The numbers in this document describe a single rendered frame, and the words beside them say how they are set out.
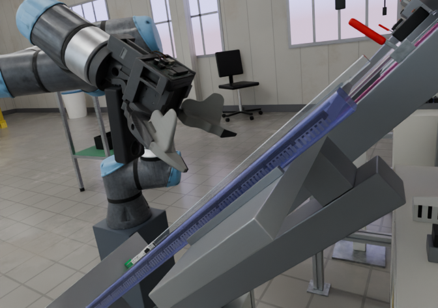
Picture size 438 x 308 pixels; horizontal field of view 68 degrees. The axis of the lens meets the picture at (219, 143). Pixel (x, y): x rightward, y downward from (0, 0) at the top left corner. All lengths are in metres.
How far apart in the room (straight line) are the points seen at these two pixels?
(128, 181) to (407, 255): 0.78
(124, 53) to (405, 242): 0.70
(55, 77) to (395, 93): 0.54
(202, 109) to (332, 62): 4.58
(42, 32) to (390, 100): 0.50
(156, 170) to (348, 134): 0.67
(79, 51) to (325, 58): 4.68
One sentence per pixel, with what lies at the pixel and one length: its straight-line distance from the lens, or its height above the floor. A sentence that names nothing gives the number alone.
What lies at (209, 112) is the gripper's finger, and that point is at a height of 0.99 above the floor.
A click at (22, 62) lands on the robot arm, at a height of 1.09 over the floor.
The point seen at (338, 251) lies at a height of 0.01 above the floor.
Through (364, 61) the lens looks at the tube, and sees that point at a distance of 0.36.
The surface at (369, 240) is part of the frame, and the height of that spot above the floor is 0.30.
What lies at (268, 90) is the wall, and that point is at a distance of 5.38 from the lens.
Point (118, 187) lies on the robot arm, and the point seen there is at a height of 0.69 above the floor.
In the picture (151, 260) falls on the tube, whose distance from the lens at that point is 0.23.
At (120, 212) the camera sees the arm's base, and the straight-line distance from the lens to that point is 1.14.
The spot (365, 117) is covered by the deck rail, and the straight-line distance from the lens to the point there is 0.54.
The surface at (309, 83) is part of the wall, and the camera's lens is 5.14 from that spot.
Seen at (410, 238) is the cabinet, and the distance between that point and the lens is 0.88.
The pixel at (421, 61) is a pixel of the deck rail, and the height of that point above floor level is 1.03.
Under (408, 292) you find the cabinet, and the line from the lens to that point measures 0.73.
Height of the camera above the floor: 1.08
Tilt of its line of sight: 16 degrees down
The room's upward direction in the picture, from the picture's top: 7 degrees counter-clockwise
